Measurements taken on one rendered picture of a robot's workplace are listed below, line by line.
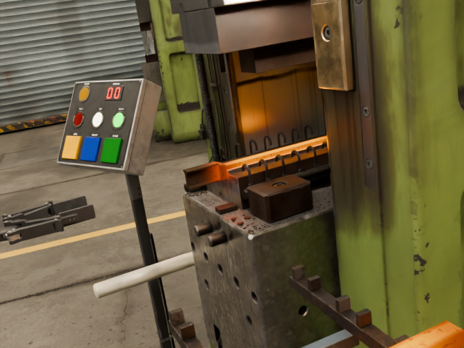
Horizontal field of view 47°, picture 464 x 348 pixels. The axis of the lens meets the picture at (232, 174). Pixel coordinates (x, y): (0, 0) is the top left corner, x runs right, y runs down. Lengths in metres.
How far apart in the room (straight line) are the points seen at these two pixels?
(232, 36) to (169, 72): 4.88
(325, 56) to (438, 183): 0.31
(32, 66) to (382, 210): 8.30
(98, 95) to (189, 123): 4.40
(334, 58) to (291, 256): 0.42
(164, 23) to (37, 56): 3.46
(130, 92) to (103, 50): 7.46
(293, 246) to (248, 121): 0.47
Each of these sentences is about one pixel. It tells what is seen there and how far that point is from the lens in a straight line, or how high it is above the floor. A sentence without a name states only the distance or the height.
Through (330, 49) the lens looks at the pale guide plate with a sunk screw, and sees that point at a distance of 1.03.
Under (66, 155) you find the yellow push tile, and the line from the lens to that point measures 1.80.
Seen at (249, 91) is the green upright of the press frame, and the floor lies 1.14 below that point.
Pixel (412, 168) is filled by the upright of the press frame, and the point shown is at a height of 1.06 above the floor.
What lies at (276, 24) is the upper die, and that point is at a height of 1.31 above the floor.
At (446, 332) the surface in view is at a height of 0.95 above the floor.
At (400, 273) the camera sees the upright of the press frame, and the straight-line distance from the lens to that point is 1.08.
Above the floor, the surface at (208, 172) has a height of 1.00.
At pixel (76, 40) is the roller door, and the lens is 9.07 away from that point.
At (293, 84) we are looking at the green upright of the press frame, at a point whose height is 1.13.
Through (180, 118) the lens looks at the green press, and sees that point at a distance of 6.11.
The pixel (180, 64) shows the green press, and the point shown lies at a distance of 6.10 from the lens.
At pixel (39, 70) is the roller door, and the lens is 9.11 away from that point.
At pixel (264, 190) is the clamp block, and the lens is 1.15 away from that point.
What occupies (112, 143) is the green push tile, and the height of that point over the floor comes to 1.03.
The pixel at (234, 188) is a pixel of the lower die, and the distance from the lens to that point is 1.25.
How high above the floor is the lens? 1.35
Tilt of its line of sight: 17 degrees down
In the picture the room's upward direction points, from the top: 8 degrees counter-clockwise
